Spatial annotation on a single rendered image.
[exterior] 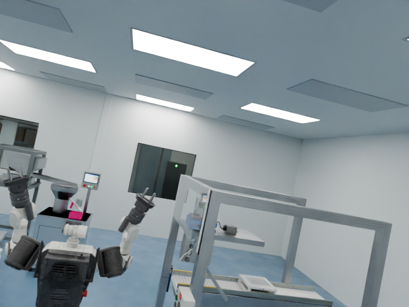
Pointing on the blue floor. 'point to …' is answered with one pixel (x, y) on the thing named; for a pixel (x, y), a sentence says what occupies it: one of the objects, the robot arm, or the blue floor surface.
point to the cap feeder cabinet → (56, 226)
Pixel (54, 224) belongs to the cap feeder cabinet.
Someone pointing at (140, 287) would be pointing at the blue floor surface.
